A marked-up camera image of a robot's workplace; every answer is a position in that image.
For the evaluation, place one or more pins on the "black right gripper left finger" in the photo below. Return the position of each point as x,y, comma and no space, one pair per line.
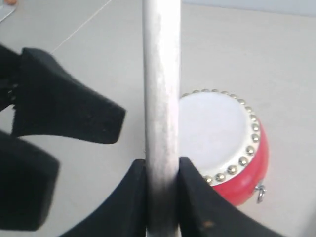
123,213

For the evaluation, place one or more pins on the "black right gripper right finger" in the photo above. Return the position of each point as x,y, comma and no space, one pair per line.
202,212

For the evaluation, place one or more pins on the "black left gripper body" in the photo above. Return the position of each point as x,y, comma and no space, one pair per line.
10,77

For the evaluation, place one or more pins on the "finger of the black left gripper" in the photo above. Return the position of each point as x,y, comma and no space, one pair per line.
49,101
28,177

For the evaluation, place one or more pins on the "white drumstick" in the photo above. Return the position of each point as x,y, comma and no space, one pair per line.
161,21

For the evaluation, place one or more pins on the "small red drum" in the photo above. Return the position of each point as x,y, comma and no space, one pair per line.
225,140

